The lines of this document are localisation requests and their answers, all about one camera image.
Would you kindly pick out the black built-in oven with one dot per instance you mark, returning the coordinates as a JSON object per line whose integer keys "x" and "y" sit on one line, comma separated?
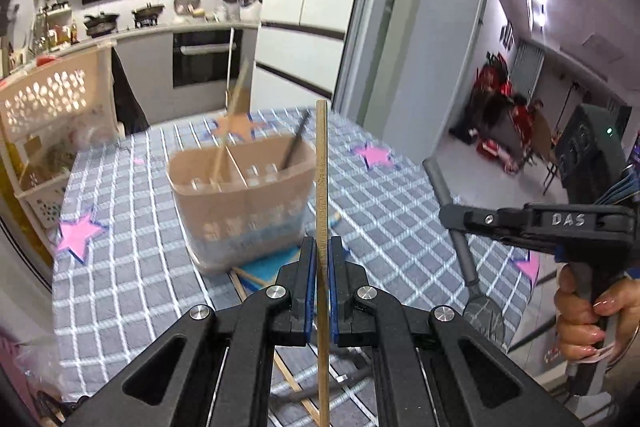
{"x": 206, "y": 56}

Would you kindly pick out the black wok on stove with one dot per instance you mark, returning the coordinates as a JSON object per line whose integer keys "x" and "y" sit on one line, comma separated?
{"x": 101, "y": 24}

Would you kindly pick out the plain wooden chopstick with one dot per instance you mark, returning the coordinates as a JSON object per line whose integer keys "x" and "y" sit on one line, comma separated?
{"x": 322, "y": 239}

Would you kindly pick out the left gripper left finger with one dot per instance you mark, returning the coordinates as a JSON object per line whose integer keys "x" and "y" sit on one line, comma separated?
{"x": 247, "y": 337}

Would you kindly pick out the white refrigerator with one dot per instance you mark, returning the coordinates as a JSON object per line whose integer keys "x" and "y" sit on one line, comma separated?
{"x": 299, "y": 52}

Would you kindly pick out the grey checked star tablecloth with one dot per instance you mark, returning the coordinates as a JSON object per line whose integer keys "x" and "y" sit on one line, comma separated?
{"x": 169, "y": 238}

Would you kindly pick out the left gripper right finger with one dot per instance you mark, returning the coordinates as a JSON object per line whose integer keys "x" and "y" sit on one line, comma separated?
{"x": 363, "y": 316}

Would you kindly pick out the beige plastic utensil holder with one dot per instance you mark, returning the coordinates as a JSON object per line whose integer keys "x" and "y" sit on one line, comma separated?
{"x": 236, "y": 205}

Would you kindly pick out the black thin spoon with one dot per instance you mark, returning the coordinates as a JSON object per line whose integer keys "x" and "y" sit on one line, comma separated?
{"x": 298, "y": 136}

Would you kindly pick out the beige perforated storage cart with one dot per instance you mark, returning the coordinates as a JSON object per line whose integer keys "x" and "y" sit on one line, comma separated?
{"x": 50, "y": 114}

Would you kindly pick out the person's right hand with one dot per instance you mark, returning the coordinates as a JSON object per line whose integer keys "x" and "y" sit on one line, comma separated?
{"x": 576, "y": 325}

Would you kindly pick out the black pot on burner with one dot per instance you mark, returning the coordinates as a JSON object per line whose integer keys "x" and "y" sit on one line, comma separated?
{"x": 148, "y": 15}

